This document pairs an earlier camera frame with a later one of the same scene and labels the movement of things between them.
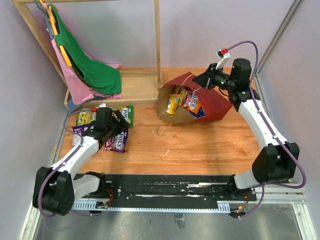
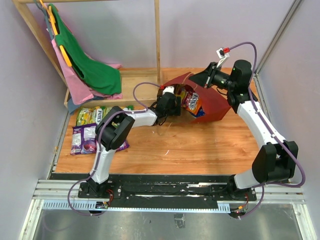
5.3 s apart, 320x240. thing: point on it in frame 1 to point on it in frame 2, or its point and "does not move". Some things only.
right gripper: [206, 79] does not move
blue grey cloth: [71, 105] does not move
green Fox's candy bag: [86, 116] does not move
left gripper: [122, 125] to [176, 110]
